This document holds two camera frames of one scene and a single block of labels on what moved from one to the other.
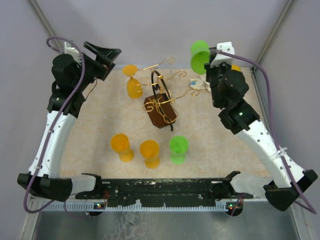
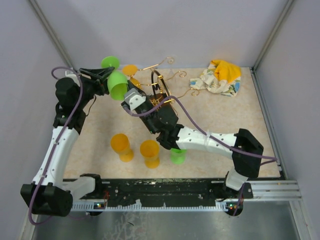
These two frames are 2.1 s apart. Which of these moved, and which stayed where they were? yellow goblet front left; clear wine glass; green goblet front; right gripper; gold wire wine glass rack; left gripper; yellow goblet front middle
Moved: clear wine glass; right gripper; left gripper
Stayed: yellow goblet front left; gold wire wine glass rack; yellow goblet front middle; green goblet front
